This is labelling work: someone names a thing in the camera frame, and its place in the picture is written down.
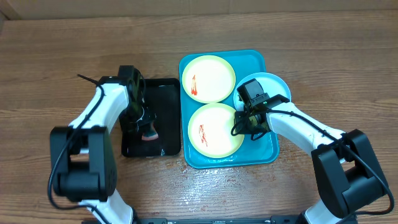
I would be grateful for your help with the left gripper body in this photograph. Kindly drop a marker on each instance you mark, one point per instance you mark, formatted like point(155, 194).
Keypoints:
point(136, 116)

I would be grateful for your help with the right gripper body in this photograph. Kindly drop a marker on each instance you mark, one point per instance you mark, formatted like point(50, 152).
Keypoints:
point(248, 126)

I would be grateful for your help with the green and orange sponge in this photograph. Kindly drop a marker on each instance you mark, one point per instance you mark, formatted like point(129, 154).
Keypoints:
point(149, 133)

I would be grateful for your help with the light blue plate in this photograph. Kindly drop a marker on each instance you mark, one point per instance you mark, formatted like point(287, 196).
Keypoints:
point(271, 84)

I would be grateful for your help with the green plate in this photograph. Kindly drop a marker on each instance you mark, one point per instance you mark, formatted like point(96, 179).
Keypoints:
point(209, 131)
point(208, 79)

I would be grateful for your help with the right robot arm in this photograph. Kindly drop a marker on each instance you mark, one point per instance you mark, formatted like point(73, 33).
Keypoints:
point(349, 177)

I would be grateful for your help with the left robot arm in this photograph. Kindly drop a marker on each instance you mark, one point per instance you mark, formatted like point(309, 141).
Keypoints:
point(83, 165)

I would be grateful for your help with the black plastic tray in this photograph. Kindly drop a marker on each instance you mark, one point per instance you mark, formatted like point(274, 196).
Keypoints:
point(163, 97)

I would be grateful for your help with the teal plastic tray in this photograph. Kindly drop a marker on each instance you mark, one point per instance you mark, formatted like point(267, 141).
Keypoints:
point(262, 151)

